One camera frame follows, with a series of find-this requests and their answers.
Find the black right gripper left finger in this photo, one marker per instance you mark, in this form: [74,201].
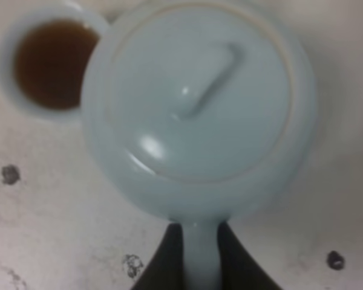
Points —
[165,270]

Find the light blue porcelain teapot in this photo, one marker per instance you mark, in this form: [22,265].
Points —
[196,111]

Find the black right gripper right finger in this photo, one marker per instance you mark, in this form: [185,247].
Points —
[239,269]

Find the near blue porcelain teacup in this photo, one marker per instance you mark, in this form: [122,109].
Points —
[43,58]

